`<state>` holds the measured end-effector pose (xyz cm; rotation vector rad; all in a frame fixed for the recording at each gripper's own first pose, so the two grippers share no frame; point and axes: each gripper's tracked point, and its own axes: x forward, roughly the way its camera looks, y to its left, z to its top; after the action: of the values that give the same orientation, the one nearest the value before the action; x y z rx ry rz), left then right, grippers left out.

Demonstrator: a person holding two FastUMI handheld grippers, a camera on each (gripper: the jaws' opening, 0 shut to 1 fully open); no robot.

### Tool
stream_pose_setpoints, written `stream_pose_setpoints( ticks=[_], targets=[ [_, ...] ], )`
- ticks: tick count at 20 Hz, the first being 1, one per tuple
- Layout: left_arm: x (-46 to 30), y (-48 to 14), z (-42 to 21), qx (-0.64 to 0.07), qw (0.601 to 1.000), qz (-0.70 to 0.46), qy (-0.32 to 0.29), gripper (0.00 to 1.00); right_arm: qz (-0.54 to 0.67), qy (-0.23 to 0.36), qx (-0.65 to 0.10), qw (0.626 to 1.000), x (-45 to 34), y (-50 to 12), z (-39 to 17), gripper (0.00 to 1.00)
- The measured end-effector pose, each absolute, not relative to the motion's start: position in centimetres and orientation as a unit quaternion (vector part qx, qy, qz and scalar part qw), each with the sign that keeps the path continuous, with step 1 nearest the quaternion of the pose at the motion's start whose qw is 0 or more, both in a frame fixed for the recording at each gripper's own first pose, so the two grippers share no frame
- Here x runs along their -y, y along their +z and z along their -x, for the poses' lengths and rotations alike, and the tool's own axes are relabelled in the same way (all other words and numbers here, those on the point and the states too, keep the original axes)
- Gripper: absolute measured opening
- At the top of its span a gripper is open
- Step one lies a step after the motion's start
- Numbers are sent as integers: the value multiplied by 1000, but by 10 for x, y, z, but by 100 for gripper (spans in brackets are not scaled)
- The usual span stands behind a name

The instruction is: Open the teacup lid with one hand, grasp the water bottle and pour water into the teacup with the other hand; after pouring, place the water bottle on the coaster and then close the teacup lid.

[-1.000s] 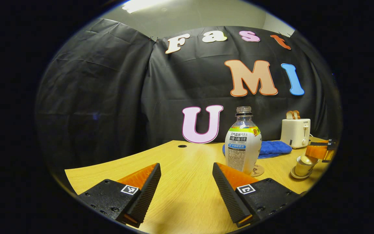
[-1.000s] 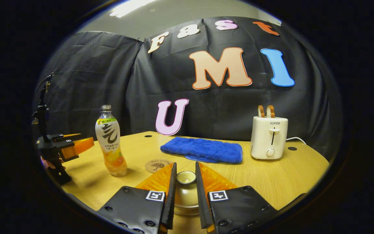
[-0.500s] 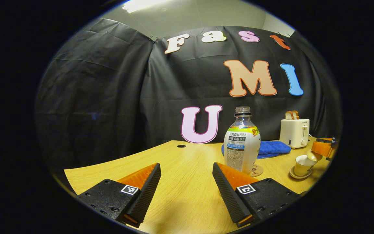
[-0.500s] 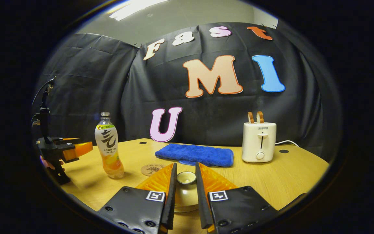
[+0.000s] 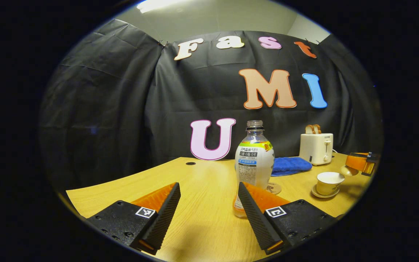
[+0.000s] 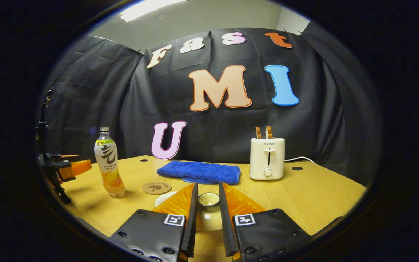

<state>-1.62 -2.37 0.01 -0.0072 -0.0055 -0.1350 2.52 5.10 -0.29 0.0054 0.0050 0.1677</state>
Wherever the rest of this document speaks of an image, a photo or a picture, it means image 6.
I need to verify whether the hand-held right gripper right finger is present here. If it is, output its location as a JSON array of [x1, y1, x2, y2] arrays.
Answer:
[[219, 182, 314, 262]]

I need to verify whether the white toaster cable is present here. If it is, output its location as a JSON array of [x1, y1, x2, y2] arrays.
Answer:
[[284, 156, 316, 164]]

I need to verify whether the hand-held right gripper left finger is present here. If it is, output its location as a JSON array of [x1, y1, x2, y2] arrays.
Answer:
[[109, 183, 199, 262]]

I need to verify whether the blue towel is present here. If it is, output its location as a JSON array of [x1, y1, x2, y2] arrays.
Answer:
[[157, 160, 242, 185]]

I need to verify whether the cream teacup lid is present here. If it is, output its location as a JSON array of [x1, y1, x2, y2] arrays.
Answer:
[[196, 192, 223, 232]]

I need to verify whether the round cork coaster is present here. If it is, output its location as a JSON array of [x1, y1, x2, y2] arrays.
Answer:
[[142, 182, 172, 195]]

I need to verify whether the black backdrop cloth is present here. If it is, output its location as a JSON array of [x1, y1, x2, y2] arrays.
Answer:
[[40, 27, 383, 187]]

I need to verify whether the clear labelled water bottle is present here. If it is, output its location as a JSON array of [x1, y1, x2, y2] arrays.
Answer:
[[94, 127, 126, 198]]

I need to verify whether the cream ceramic teacup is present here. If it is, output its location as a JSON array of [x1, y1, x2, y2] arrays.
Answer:
[[154, 191, 178, 207]]

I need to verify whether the white toaster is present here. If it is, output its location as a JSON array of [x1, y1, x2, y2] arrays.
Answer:
[[249, 137, 286, 181]]

